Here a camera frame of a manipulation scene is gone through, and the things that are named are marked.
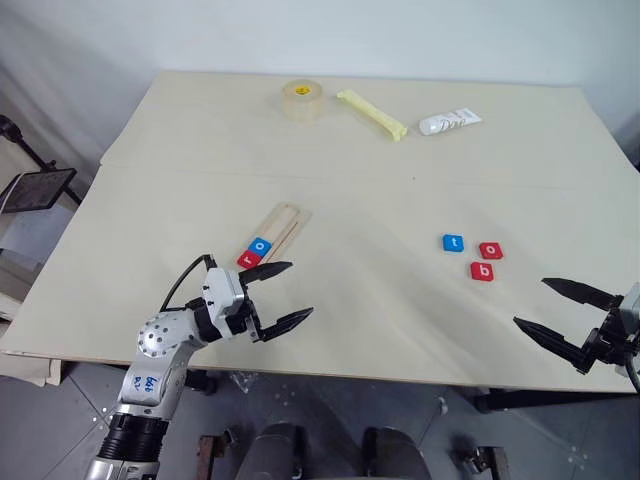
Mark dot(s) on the red letter tile r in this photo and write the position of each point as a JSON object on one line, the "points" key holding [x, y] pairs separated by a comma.
{"points": [[248, 259]]}

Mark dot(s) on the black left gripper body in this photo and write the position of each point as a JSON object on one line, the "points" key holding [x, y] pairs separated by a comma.
{"points": [[250, 320]]}

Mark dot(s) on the yellow long packet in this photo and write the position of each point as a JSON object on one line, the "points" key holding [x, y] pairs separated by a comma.
{"points": [[372, 115]]}

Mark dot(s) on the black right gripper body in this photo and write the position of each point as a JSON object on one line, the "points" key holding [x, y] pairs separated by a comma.
{"points": [[616, 345]]}

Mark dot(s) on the blue letter tile o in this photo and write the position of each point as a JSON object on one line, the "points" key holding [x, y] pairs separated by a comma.
{"points": [[260, 245]]}

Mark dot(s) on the dark rounded shape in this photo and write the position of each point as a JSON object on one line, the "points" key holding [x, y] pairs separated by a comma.
{"points": [[272, 455], [395, 457]]}

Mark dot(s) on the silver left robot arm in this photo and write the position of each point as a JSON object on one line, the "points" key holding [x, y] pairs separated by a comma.
{"points": [[155, 345]]}

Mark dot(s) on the wooden letter tray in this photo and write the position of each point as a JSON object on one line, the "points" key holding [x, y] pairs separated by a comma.
{"points": [[289, 219]]}

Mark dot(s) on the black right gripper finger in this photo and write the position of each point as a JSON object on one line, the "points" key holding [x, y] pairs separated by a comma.
{"points": [[580, 292], [550, 342]]}

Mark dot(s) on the red letter tile b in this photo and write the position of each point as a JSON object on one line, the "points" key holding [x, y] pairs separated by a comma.
{"points": [[483, 271]]}

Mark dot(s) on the white cream tube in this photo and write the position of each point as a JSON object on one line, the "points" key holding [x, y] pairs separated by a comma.
{"points": [[447, 122]]}

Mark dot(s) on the clear tape roll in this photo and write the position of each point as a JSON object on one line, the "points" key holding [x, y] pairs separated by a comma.
{"points": [[302, 102]]}

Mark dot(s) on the blue letter tile t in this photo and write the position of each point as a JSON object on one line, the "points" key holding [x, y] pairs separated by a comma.
{"points": [[453, 243]]}

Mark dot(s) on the black table frame bar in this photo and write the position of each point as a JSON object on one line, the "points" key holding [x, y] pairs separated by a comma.
{"points": [[550, 399]]}

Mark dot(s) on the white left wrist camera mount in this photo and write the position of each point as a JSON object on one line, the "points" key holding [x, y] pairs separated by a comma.
{"points": [[222, 290]]}

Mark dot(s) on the black tablet screen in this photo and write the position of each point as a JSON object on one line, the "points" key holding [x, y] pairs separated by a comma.
{"points": [[35, 190]]}

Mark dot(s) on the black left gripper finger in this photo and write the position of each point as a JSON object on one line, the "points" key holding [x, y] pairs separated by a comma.
{"points": [[270, 271], [290, 322]]}

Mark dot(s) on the red letter tile o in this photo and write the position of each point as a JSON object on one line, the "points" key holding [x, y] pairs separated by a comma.
{"points": [[492, 250]]}

